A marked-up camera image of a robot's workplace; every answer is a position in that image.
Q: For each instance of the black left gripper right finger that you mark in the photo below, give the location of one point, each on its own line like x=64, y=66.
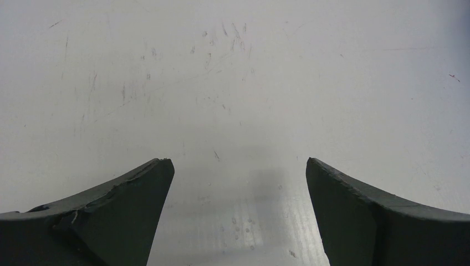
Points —
x=360, y=224

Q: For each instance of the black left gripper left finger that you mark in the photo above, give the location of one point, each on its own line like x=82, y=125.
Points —
x=113, y=223

